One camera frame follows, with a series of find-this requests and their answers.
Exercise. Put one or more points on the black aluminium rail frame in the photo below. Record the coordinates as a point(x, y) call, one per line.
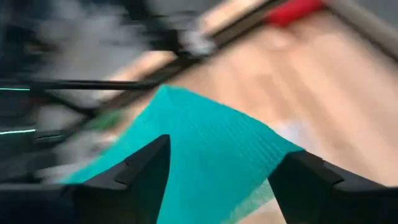
point(174, 70)

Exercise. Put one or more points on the green elastic bandage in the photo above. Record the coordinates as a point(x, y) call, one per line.
point(202, 140)

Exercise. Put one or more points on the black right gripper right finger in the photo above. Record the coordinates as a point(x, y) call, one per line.
point(326, 202)

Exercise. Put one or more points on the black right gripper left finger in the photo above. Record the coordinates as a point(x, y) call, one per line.
point(124, 199)

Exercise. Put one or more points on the red bandage roll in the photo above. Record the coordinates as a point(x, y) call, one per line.
point(292, 12)

